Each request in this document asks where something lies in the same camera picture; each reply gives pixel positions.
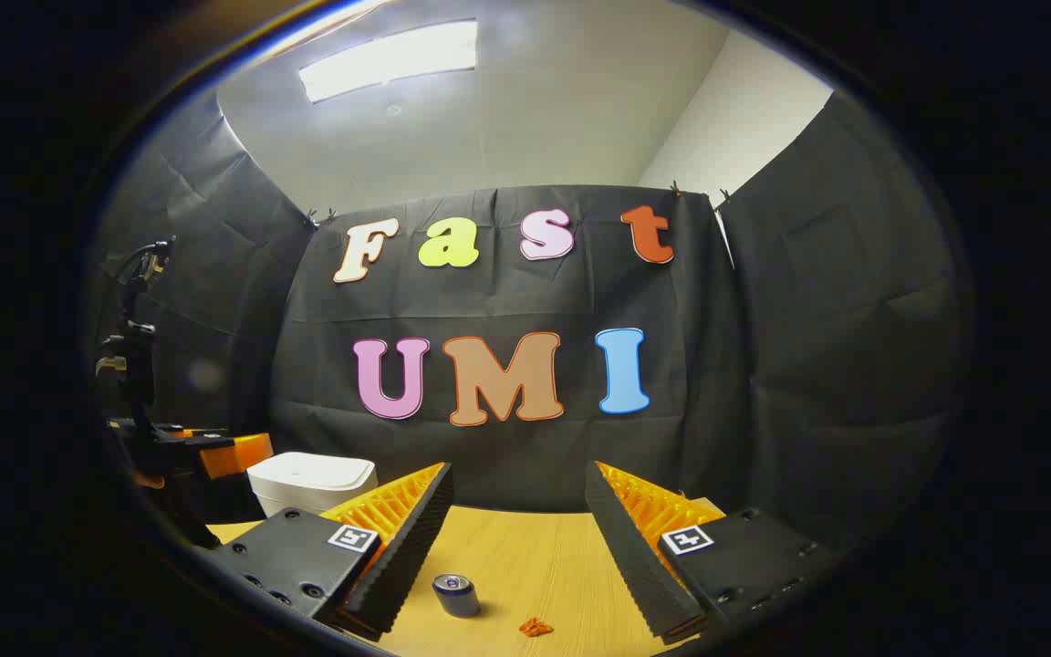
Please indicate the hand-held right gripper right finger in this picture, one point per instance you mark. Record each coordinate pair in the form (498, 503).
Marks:
(639, 566)

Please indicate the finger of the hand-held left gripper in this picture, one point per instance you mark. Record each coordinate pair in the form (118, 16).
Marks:
(235, 453)

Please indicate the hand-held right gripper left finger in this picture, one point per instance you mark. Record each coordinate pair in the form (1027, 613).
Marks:
(402, 557)

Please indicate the silver blue pop can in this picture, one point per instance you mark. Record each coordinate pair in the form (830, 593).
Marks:
(457, 598)

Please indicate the white desktop garbage bin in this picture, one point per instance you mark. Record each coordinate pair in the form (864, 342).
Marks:
(306, 476)

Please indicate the orange paper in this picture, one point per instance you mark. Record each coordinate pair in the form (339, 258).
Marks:
(535, 627)

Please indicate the wooden desktop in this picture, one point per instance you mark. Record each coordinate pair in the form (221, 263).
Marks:
(525, 547)

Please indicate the black backdrop cloth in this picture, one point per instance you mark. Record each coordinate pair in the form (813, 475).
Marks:
(498, 301)

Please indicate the ceiling light panel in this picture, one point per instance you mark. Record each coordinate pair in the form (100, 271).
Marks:
(389, 59)

